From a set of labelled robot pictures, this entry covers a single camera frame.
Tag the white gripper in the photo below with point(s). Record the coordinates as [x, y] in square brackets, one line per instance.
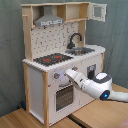
[77, 78]

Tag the white microwave door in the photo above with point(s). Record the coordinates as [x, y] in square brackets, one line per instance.
[98, 12]

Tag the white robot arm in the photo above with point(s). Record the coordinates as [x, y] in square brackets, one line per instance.
[100, 87]

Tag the wooden toy kitchen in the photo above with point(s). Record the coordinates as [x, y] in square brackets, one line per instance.
[40, 84]

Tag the right red stove knob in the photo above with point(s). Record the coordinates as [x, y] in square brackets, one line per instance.
[75, 68]

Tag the white fridge door with dispenser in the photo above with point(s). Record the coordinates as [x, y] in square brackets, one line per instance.
[90, 68]

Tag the oven door with window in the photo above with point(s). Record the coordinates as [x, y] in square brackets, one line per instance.
[64, 97]

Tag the metal sink basin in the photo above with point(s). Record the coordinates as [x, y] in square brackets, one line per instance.
[79, 51]

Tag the black toy faucet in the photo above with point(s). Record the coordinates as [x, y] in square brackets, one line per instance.
[72, 40]

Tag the black stove top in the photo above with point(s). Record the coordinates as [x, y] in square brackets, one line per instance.
[52, 59]

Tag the grey range hood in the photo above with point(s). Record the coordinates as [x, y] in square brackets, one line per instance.
[48, 18]

